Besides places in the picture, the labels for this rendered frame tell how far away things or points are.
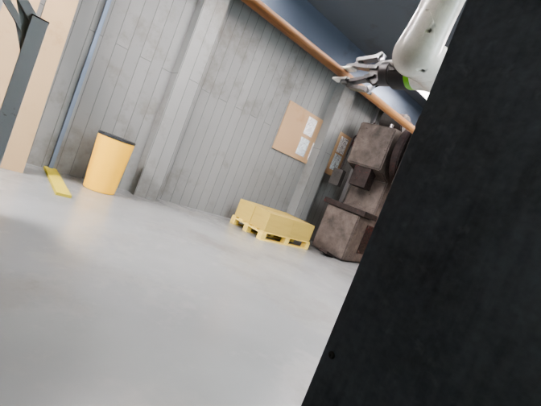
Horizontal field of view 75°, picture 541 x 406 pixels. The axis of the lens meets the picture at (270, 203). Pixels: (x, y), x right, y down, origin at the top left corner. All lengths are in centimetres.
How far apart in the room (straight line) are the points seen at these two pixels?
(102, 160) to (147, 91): 113
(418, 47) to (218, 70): 430
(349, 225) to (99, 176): 361
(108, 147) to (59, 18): 125
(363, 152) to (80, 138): 401
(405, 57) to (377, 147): 495
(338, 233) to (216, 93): 281
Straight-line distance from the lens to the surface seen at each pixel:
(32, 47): 125
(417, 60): 93
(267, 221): 463
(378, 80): 116
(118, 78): 464
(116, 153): 405
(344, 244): 569
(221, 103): 512
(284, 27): 112
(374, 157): 582
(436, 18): 96
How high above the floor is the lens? 76
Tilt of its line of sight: 3 degrees down
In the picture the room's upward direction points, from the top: 21 degrees clockwise
